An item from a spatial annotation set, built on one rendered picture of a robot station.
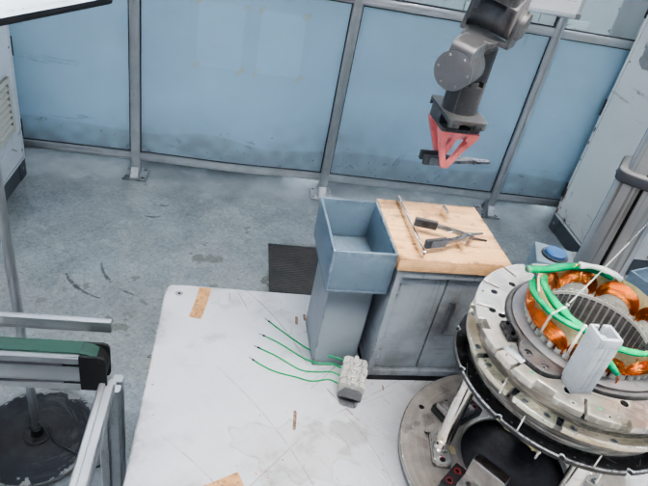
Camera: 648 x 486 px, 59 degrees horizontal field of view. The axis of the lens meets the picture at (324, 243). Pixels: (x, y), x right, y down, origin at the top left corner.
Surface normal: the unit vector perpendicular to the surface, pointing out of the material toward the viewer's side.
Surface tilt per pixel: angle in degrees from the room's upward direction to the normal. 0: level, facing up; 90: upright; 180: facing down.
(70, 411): 0
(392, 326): 90
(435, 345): 90
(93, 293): 0
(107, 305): 0
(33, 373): 90
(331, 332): 90
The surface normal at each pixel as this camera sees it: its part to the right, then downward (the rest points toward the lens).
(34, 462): 0.18, -0.81
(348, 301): 0.13, 0.58
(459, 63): -0.52, 0.40
